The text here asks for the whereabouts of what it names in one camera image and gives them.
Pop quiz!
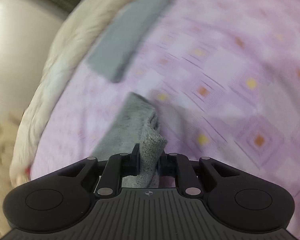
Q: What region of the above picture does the purple patterned bed sheet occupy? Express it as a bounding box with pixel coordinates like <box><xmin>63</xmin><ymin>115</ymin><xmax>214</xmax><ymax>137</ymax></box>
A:
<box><xmin>30</xmin><ymin>0</ymin><xmax>300</xmax><ymax>239</ymax></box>

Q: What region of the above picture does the folded blue-grey garment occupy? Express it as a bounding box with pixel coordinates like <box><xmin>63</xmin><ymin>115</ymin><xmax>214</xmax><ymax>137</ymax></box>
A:
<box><xmin>87</xmin><ymin>0</ymin><xmax>174</xmax><ymax>83</ymax></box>

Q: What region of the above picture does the cream quilted comforter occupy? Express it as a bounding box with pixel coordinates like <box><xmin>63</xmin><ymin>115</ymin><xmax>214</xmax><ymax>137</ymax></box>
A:
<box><xmin>9</xmin><ymin>0</ymin><xmax>156</xmax><ymax>188</ymax></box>

